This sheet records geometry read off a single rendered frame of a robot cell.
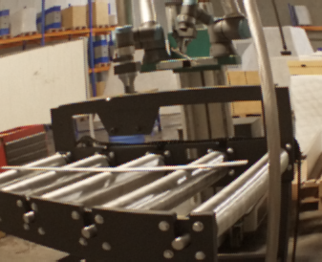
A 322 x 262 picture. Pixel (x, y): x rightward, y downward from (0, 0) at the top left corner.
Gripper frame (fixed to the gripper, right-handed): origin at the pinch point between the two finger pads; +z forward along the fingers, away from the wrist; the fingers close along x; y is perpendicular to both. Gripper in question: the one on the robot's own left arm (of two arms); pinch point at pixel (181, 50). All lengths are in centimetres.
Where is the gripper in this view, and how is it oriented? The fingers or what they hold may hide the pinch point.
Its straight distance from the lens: 257.1
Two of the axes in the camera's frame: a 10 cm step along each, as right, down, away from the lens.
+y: -5.1, -2.4, -8.2
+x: 8.4, 0.8, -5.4
